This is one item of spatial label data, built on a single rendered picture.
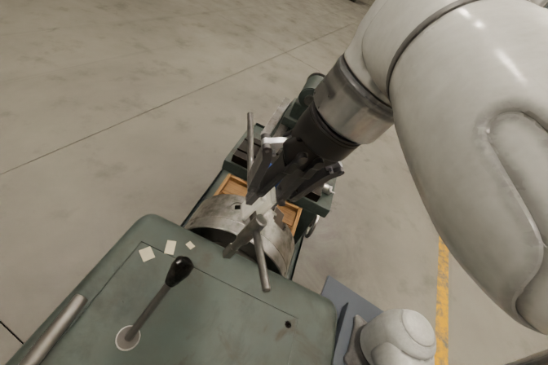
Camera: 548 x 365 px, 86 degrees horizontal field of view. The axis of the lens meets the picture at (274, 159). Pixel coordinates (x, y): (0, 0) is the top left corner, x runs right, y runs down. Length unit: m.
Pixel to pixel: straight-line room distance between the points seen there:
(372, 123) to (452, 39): 0.13
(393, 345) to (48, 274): 1.73
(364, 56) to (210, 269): 0.50
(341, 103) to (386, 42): 0.07
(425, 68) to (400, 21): 0.07
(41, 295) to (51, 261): 0.19
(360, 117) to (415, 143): 0.13
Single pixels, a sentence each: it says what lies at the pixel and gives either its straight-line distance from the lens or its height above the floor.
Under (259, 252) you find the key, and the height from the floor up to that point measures 1.45.
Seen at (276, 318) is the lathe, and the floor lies 1.26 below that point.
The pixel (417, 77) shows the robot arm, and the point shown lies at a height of 1.78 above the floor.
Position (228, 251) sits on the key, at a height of 1.38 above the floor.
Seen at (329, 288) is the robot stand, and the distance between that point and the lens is 1.35.
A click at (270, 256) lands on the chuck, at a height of 1.21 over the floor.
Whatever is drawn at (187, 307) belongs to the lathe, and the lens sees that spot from 0.61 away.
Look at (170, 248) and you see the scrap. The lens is 0.65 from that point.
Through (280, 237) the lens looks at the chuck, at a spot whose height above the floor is 1.21.
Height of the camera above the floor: 1.82
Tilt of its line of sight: 39 degrees down
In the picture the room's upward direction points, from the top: 24 degrees clockwise
